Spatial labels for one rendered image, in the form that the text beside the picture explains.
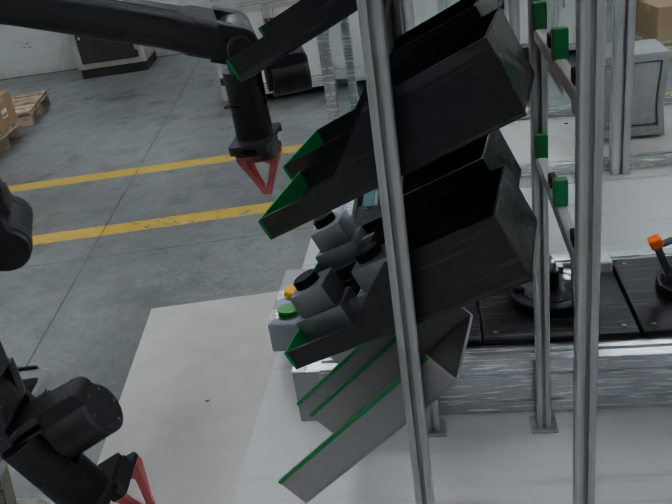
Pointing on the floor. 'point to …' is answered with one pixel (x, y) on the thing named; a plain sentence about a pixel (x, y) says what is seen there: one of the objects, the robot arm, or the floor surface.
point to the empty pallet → (30, 106)
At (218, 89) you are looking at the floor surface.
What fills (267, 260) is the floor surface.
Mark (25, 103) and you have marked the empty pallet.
